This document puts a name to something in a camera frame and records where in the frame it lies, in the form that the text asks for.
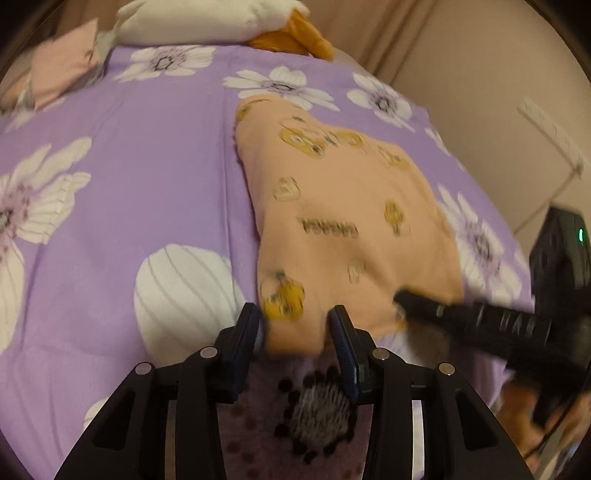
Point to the person's right hand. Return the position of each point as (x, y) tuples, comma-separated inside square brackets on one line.
[(519, 406)]

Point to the white and orange plush toy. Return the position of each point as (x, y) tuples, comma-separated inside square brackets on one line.
[(184, 18)]

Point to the pink cloth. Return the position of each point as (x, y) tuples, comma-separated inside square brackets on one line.
[(64, 64)]

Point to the purple floral bedsheet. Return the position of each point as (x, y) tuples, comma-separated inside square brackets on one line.
[(161, 184)]

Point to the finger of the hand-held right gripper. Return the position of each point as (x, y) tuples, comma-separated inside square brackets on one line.
[(471, 321)]

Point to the beige curtain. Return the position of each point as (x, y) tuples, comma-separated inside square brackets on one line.
[(369, 32)]

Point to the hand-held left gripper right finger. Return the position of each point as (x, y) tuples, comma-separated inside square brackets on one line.
[(345, 350)]

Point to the white wall strip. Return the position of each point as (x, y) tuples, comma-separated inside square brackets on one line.
[(551, 136)]

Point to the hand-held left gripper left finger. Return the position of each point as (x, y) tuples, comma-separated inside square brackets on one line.
[(244, 344)]

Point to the peach duck-print baby garment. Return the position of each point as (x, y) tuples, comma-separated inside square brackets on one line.
[(346, 198)]

